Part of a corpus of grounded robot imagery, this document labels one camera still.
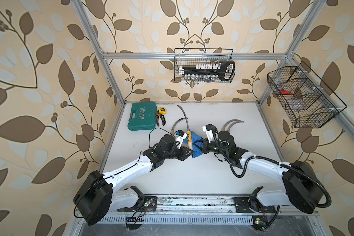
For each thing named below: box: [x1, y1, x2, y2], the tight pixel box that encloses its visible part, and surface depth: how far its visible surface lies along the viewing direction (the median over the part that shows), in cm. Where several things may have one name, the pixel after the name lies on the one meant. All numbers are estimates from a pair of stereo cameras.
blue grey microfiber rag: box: [182, 130, 204, 158], surface depth 80 cm
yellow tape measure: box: [158, 106, 167, 115], surface depth 115 cm
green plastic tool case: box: [127, 101, 157, 131], surface depth 108 cm
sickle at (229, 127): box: [226, 120, 245, 132], surface depth 109 cm
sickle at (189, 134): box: [177, 104, 193, 150], surface depth 79 cm
